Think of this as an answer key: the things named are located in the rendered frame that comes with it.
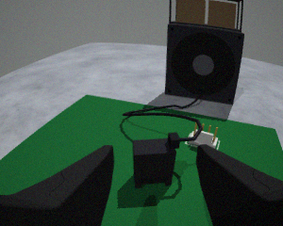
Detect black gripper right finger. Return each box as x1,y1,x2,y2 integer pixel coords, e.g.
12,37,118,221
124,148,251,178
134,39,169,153
195,144,283,226

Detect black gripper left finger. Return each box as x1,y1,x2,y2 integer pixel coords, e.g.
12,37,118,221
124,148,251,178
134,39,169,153
0,146,114,226

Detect green circuit board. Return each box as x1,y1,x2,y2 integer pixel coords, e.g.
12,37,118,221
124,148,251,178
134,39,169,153
0,94,283,226

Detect black cooling fan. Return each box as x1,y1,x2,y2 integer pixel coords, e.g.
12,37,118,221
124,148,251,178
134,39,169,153
164,23,244,105

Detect black cable with plug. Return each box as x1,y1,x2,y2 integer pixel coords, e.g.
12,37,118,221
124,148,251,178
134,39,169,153
123,90,203,188

